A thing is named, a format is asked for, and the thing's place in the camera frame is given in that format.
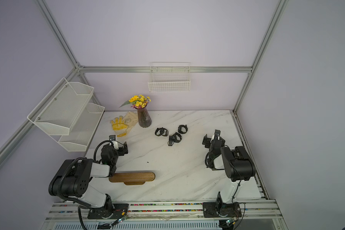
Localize wooden watch stand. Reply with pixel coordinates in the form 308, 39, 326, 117
109, 172, 155, 186

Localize black digital watch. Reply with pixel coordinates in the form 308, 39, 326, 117
178, 125, 188, 134

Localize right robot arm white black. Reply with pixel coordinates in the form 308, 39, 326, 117
202, 133, 256, 203

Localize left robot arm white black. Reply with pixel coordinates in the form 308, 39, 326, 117
48, 140, 128, 209

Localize black watch middle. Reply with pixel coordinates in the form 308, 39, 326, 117
167, 132, 182, 146

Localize black watch left pair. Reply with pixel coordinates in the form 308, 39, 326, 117
154, 127, 169, 137

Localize yellow white work glove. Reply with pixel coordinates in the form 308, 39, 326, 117
110, 116, 128, 137

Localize purple glass vase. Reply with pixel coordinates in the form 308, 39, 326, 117
137, 107, 152, 128

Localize white mesh lower shelf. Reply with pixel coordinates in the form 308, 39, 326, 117
58, 103, 104, 152

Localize yellow artificial flowers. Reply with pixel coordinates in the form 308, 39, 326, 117
120, 94, 151, 109

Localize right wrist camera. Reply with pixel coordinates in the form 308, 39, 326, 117
214, 129, 221, 137

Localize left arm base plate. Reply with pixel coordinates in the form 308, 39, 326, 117
87, 203, 129, 219

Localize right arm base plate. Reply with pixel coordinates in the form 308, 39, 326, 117
202, 202, 242, 218

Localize aluminium frame rail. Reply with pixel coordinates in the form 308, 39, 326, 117
79, 66, 253, 73

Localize white wire wall basket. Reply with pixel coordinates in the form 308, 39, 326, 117
148, 62, 191, 93

